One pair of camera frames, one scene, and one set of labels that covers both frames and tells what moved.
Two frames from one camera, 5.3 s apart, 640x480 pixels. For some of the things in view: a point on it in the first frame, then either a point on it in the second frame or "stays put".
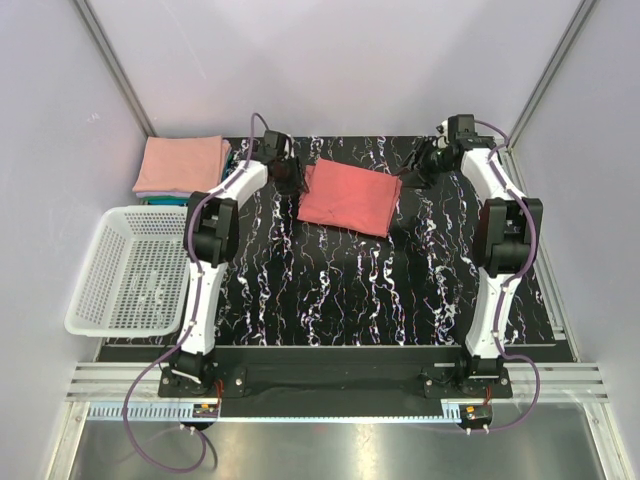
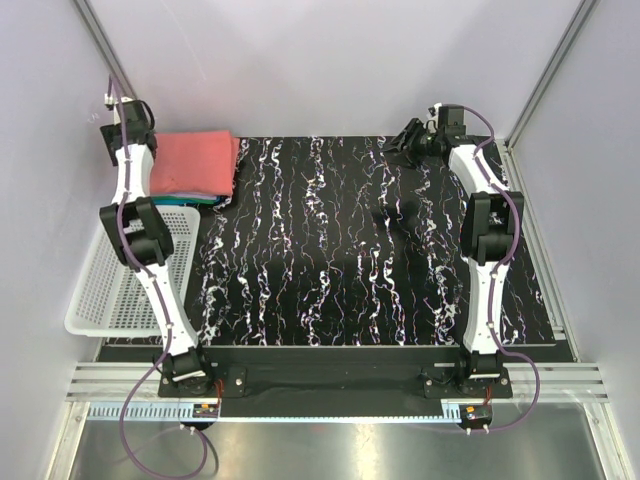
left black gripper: (297, 183) → (110, 133)
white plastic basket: (135, 279) stays put
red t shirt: (350, 198) → (201, 163)
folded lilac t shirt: (179, 194) stays put
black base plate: (336, 381) stays put
